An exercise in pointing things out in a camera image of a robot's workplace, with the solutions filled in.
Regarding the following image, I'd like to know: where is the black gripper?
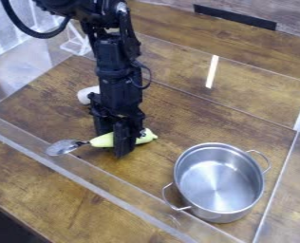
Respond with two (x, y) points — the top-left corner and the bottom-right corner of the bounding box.
(88, 37), (146, 158)

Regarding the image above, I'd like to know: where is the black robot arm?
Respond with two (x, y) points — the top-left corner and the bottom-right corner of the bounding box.
(33, 0), (148, 158)

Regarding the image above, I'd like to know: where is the toy mushroom red cap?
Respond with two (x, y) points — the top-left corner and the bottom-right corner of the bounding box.
(77, 85), (101, 105)

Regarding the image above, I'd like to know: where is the clear acrylic triangle stand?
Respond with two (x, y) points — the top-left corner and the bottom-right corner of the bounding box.
(61, 22), (92, 56)

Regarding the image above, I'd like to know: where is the clear acrylic front barrier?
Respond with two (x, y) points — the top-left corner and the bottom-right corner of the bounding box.
(0, 119), (244, 243)

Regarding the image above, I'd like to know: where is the stainless steel pot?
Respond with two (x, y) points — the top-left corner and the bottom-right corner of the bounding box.
(163, 142), (272, 223)

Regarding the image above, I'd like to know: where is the black bar on table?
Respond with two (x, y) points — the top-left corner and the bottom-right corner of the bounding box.
(193, 4), (277, 30)

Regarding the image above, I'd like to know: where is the black cable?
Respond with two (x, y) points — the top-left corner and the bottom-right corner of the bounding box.
(0, 0), (72, 40)

